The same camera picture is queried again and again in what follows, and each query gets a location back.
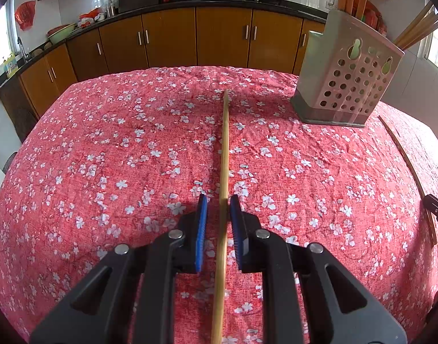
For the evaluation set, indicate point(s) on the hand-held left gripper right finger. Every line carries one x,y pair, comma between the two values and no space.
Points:
236,233

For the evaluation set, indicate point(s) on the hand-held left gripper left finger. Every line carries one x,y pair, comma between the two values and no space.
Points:
201,233

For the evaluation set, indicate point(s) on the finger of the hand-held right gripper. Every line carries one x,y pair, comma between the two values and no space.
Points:
437,209

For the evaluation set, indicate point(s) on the perforated plastic chopstick holder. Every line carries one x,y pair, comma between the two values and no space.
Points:
348,89

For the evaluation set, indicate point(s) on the red floral tablecloth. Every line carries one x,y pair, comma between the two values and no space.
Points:
97,168

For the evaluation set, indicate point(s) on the wooden base kitchen cabinets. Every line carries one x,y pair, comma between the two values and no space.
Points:
169,39

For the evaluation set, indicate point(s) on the red packets by window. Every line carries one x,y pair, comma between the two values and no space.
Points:
375,18

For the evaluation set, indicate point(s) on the red and white bags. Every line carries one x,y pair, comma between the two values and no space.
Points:
91,18

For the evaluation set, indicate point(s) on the green basin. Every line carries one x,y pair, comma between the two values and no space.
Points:
61,34

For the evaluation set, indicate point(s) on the metal cup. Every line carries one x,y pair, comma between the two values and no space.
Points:
111,5

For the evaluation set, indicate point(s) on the kitchen faucet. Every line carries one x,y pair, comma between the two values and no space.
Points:
21,48

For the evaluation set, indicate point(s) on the red plastic bag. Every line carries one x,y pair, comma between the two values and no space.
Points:
25,14

